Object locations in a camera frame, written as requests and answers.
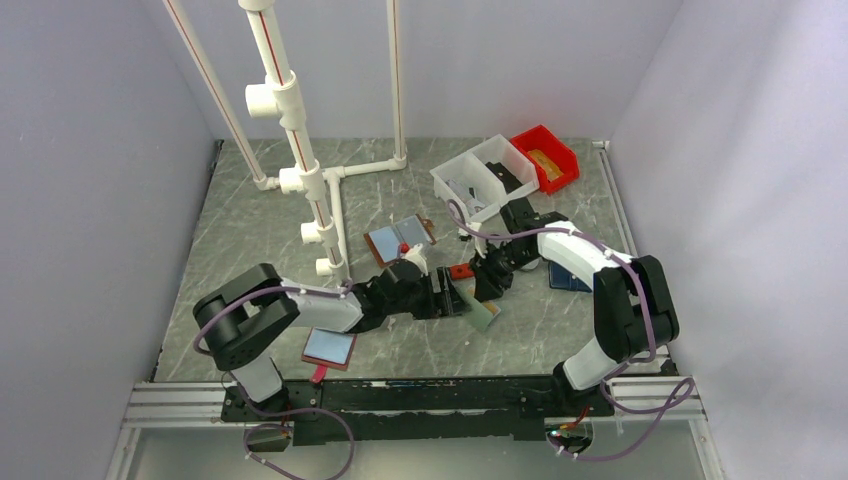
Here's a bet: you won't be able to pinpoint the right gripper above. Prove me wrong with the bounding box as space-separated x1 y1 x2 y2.
468 241 536 305

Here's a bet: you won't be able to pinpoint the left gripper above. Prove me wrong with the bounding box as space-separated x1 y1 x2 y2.
386 267 470 320

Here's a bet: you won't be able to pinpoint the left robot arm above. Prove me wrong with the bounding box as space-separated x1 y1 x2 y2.
192 260 470 420

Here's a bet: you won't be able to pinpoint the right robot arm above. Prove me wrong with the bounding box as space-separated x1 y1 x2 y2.
463 198 680 415

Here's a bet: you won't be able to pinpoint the navy blue card holder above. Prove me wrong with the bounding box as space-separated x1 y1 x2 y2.
548 262 592 293

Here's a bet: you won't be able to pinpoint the brown card holder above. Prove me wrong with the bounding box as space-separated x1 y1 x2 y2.
363 214 437 268

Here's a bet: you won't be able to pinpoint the red card holder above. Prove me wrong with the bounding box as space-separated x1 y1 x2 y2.
301 329 357 371

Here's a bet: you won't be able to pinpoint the grey parts in bin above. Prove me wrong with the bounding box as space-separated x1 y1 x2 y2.
446 179 487 216

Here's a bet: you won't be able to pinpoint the white divided bin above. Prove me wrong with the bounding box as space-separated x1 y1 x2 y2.
430 135 539 223

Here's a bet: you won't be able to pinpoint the black part in bin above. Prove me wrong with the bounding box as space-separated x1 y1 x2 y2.
485 162 523 194

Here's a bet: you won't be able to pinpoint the yellow item in red bin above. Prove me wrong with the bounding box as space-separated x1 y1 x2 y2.
529 149 563 182

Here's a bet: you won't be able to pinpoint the red plastic bin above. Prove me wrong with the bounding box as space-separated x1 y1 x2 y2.
510 125 580 195

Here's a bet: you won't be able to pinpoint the red handled adjustable wrench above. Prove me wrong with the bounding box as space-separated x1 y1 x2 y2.
448 263 474 280

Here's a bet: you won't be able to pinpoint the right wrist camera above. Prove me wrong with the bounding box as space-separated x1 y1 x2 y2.
460 222 488 258

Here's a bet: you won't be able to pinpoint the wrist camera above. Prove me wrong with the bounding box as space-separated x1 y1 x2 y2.
460 222 488 258
396 242 429 274

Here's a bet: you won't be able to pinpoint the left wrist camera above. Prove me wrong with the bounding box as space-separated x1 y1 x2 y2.
396 242 429 274

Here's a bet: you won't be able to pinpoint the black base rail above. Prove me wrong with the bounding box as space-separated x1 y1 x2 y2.
221 375 613 446

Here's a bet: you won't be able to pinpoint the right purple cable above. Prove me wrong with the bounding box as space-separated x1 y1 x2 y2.
447 198 697 464

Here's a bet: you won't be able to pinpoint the purple cable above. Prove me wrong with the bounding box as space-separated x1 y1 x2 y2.
192 281 356 478
447 198 697 464

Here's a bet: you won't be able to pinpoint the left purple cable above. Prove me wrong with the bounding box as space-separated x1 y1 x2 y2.
192 281 356 478

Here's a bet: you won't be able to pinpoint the white pvc pipe frame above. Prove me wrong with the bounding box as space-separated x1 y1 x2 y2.
163 1 408 282

